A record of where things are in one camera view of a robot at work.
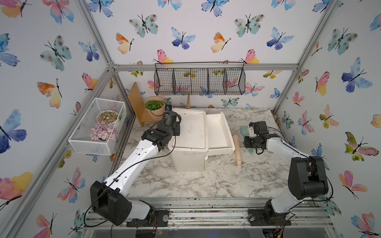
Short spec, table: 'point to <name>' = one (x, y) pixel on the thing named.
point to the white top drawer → (220, 141)
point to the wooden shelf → (137, 102)
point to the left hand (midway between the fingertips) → (173, 123)
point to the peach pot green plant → (155, 106)
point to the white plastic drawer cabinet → (189, 151)
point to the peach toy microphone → (237, 142)
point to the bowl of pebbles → (107, 116)
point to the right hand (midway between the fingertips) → (249, 140)
